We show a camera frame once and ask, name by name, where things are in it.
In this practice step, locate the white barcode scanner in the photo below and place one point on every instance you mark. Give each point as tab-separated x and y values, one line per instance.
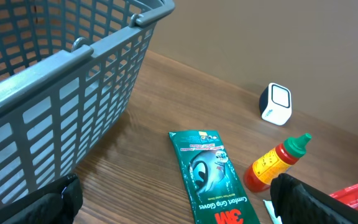
275	104

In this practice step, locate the green snack packet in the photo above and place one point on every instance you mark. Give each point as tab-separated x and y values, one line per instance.
214	189

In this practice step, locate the teal wet wipes pack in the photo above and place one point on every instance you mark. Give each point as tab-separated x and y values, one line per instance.
271	212

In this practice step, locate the red sauce bottle green cap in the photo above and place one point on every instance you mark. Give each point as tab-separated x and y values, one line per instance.
259	175

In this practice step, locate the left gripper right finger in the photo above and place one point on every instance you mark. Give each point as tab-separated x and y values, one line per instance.
297	202

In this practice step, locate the grey plastic mesh basket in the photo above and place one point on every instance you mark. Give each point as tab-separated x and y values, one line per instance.
67	70

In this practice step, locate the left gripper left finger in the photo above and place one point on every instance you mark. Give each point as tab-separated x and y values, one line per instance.
57	202

